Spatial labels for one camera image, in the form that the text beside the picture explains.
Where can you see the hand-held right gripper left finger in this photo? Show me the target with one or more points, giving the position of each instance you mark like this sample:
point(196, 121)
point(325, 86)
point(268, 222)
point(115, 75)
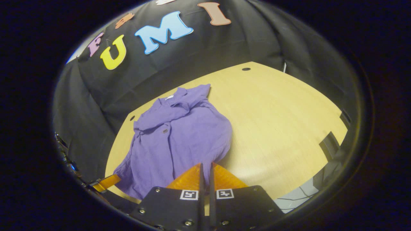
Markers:
point(202, 205)

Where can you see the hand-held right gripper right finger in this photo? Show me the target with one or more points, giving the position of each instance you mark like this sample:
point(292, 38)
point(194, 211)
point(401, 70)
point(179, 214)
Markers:
point(212, 192)

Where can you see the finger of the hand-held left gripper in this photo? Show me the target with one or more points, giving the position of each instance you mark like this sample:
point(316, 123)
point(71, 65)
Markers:
point(107, 183)

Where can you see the purple button shirt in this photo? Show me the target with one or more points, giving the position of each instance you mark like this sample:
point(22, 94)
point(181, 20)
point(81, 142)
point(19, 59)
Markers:
point(179, 138)

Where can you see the black backdrop cloth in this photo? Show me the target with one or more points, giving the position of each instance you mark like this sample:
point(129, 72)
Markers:
point(96, 106)

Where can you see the black box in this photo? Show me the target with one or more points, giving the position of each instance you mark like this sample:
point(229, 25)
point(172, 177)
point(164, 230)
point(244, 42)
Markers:
point(345, 118)
point(330, 146)

